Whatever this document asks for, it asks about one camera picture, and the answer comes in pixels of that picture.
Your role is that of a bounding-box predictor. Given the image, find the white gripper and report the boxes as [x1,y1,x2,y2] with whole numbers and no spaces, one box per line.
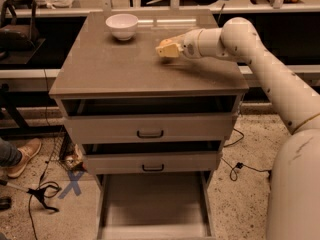
[156,29,202,59]

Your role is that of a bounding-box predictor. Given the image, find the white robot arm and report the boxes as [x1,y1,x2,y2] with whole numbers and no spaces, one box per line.
[156,17,320,240]

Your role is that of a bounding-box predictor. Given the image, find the top grey drawer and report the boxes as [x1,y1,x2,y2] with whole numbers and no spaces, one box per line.
[61,95,239,144]

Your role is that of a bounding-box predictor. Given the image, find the grey drawer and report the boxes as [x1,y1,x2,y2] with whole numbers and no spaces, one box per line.
[61,95,239,144]
[83,141,222,174]
[97,172,216,240]

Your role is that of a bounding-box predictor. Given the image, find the grey drawer cabinet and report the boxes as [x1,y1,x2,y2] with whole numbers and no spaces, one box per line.
[48,9,250,240]

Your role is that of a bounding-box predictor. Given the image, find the middle grey drawer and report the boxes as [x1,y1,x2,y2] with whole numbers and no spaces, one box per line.
[83,141,222,174]

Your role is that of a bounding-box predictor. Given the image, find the bottom grey drawer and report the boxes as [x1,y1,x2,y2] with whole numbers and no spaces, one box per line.
[97,172,216,240]

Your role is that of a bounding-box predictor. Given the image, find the white ceramic bowl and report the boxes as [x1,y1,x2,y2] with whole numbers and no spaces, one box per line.
[105,14,138,41]

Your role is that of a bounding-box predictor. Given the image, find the dark chair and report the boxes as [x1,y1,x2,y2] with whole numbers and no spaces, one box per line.
[0,0,45,64]

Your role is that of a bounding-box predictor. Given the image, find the blue tape cross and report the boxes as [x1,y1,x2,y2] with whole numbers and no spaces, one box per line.
[58,171,84,199]

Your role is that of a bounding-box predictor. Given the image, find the tan shoe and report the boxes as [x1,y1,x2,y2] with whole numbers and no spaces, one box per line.
[7,138,42,178]

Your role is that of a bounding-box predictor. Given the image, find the blue jeans leg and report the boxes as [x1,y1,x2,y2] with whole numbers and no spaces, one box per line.
[0,138,22,167]

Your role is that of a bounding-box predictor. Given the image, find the black grabber tool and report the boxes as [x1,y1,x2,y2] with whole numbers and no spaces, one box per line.
[0,179,60,212]

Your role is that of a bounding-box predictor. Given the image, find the black floor cable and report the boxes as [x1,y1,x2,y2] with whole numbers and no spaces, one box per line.
[221,127,273,182]

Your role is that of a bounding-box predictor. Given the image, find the wire basket with items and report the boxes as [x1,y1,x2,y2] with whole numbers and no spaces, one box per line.
[50,132,84,171]

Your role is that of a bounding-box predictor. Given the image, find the black cable left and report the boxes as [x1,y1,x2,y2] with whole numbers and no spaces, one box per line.
[27,68,63,240]

